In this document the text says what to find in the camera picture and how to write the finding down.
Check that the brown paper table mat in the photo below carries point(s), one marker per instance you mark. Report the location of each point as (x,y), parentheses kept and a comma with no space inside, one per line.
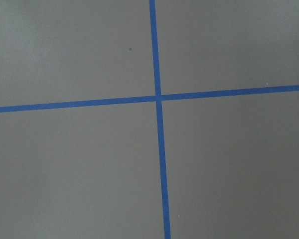
(149,119)

